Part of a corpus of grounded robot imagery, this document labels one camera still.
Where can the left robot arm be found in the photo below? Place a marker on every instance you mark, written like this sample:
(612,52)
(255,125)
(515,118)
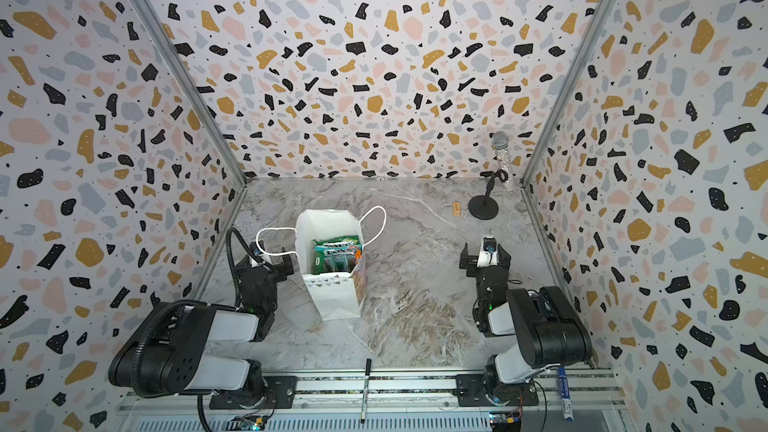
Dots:
(167,354)

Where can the white cartoon paper bag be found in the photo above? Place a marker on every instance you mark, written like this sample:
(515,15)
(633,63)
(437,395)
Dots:
(336,296)

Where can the green tea candy bag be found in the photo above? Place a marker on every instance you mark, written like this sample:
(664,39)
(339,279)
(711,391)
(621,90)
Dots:
(337,255)

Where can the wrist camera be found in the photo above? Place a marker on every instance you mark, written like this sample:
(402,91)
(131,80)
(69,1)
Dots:
(488,255)
(259,261)

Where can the silver glitter microphone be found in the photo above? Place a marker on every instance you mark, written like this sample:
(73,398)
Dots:
(500,143)

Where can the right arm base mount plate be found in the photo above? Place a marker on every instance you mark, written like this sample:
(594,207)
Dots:
(478,390)

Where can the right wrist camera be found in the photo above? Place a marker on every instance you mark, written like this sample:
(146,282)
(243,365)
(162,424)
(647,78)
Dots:
(488,255)

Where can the blue marker pen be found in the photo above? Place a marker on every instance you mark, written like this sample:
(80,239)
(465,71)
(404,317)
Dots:
(566,402)

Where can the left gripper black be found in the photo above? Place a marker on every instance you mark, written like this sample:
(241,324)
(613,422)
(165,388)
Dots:
(276,265)

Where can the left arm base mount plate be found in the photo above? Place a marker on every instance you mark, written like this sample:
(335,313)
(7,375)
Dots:
(267,393)

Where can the black marker pen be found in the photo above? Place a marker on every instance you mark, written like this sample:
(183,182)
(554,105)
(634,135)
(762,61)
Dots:
(365,390)

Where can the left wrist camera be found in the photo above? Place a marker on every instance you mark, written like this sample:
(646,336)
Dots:
(259,261)

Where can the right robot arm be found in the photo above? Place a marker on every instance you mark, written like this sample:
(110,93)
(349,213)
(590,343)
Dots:
(547,330)

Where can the black microphone stand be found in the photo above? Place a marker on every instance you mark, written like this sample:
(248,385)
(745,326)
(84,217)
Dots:
(484,207)

